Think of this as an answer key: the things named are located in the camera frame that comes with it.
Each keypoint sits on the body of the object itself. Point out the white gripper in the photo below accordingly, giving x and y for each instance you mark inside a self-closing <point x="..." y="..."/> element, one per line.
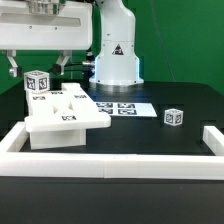
<point x="20" y="29"/>

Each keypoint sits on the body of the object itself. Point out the white tagged cube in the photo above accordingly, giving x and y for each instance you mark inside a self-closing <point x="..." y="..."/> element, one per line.
<point x="173" y="117"/>
<point x="36" y="81"/>

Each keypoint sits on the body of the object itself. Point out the white chair back frame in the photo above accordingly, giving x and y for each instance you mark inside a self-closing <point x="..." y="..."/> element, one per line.
<point x="69" y="108"/>

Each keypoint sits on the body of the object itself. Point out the white chair seat block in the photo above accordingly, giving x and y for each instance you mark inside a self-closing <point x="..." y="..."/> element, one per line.
<point x="56" y="139"/>

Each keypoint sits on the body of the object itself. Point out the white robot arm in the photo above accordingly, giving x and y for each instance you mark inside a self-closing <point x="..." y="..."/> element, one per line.
<point x="116" y="64"/>

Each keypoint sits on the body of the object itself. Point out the white tag marker sheet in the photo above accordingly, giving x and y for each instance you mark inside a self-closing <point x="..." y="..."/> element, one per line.
<point x="127" y="109"/>

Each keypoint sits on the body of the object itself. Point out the white U-shaped fence frame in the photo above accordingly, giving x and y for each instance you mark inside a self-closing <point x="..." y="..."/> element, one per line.
<point x="15" y="162"/>

